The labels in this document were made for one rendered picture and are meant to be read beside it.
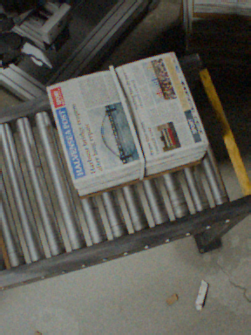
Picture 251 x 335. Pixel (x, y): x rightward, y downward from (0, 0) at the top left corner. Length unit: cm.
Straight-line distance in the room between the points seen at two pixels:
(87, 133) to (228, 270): 121
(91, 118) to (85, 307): 115
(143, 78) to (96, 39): 100
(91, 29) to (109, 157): 119
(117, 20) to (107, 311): 131
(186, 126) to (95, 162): 26
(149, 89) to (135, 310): 119
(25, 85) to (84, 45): 33
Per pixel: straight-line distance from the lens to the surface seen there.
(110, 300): 240
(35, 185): 166
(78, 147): 143
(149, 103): 147
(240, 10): 207
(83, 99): 147
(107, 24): 251
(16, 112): 174
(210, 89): 174
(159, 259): 241
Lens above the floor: 239
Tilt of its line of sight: 75 degrees down
